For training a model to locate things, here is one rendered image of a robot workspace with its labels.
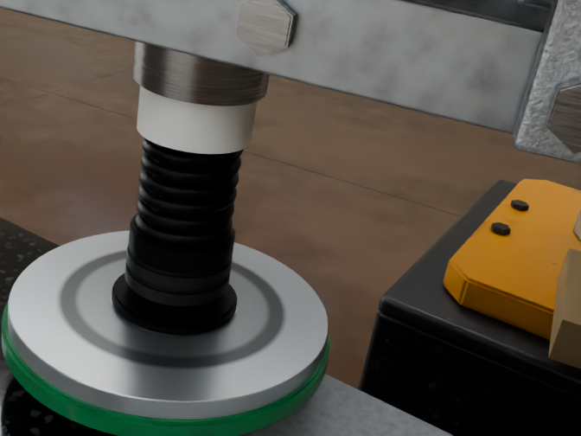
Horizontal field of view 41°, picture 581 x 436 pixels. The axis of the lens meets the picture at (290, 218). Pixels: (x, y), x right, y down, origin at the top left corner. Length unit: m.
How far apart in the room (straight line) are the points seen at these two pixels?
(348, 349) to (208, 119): 1.81
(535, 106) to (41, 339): 0.31
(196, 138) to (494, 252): 0.69
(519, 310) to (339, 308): 1.46
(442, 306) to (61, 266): 0.56
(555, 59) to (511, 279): 0.68
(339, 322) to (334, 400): 1.77
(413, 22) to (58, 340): 0.28
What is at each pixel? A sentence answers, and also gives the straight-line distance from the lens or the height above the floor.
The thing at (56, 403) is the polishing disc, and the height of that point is 0.91.
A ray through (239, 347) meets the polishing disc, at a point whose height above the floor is 0.93.
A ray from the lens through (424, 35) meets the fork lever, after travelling 0.37.
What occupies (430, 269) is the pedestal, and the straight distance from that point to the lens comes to 1.07.
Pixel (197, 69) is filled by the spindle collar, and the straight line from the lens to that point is 0.43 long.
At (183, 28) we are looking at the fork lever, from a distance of 0.40.
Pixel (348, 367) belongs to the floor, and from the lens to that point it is 2.15.
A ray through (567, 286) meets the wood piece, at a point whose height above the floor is 0.83.
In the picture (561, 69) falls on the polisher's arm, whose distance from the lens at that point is 0.35.
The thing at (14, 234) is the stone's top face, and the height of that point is 0.87.
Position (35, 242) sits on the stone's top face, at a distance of 0.71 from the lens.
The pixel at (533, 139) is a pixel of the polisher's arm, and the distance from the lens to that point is 0.36.
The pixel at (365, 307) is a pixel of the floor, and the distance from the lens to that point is 2.44.
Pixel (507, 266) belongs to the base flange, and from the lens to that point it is 1.05.
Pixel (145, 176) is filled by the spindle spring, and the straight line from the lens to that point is 0.48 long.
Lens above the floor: 1.20
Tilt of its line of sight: 24 degrees down
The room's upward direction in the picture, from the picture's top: 10 degrees clockwise
